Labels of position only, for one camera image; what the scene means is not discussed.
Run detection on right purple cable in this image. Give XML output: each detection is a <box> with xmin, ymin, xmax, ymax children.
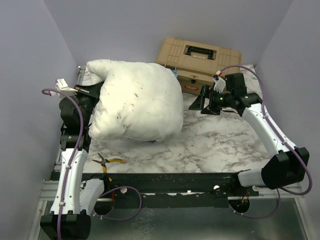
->
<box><xmin>219</xmin><ymin>64</ymin><xmax>313</xmax><ymax>219</ymax></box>

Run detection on yellow handled pliers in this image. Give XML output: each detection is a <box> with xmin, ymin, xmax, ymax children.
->
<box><xmin>91</xmin><ymin>152</ymin><xmax>126</xmax><ymax>182</ymax></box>

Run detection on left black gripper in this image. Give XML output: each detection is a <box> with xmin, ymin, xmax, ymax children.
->
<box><xmin>72</xmin><ymin>81</ymin><xmax>106</xmax><ymax>127</ymax></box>

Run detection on white pillowcase blue trim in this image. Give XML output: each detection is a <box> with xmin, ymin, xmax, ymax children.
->
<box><xmin>148</xmin><ymin>70</ymin><xmax>178</xmax><ymax>143</ymax></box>

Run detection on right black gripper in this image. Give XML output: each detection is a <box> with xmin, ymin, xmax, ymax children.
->
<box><xmin>189</xmin><ymin>84</ymin><xmax>234</xmax><ymax>115</ymax></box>

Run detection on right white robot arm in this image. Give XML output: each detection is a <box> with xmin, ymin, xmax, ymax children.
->
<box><xmin>188</xmin><ymin>72</ymin><xmax>310</xmax><ymax>196</ymax></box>

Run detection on tan plastic toolbox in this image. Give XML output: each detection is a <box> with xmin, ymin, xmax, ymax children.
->
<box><xmin>155</xmin><ymin>37</ymin><xmax>242</xmax><ymax>95</ymax></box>

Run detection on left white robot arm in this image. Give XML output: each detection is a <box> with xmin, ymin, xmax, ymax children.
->
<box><xmin>40</xmin><ymin>83</ymin><xmax>103</xmax><ymax>240</ymax></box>

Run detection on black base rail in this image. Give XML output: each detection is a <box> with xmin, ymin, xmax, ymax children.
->
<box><xmin>49</xmin><ymin>171</ymin><xmax>270</xmax><ymax>210</ymax></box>

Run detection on white pillow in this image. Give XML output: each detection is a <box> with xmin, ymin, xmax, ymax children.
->
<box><xmin>86</xmin><ymin>59</ymin><xmax>184</xmax><ymax>142</ymax></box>

